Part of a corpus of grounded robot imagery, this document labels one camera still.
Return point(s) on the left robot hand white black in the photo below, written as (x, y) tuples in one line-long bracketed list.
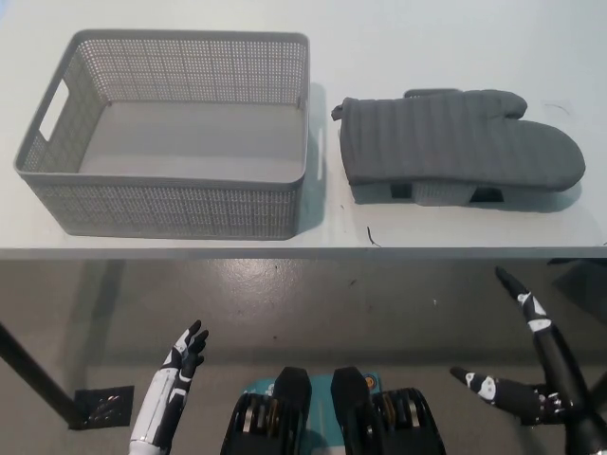
[(159, 403)]

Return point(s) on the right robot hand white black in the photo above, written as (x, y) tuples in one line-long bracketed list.
[(521, 398)]

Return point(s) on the grey quilted oven glove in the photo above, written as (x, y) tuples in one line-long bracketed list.
[(450, 137)]

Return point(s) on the black floor plate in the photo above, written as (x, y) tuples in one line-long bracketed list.
[(111, 407)]

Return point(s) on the black table leg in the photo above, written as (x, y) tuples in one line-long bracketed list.
[(38, 374)]

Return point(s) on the small grey mesh basket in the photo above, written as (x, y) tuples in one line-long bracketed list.
[(486, 195)]

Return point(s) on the small black thread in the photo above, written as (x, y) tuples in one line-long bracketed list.
[(371, 237), (559, 107)]

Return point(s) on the large grey perforated basket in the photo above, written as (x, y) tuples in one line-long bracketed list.
[(189, 137)]

